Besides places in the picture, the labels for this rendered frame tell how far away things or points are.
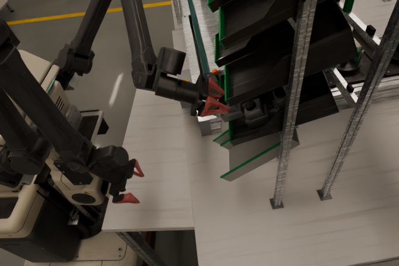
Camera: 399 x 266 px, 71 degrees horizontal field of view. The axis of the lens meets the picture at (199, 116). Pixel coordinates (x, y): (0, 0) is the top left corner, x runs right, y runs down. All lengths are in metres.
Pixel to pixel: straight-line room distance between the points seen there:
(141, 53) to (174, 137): 0.55
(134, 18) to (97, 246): 1.31
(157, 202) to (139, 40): 0.60
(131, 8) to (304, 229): 0.88
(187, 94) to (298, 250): 0.61
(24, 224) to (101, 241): 0.50
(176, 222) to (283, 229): 0.37
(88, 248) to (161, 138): 0.83
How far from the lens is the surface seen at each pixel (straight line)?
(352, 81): 1.35
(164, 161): 1.19
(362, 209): 1.12
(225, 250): 1.01
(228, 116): 0.79
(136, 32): 0.84
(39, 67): 1.05
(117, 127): 2.63
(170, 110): 1.37
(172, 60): 0.71
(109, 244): 1.78
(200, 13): 1.95
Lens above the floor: 1.83
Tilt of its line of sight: 48 degrees down
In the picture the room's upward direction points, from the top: 12 degrees counter-clockwise
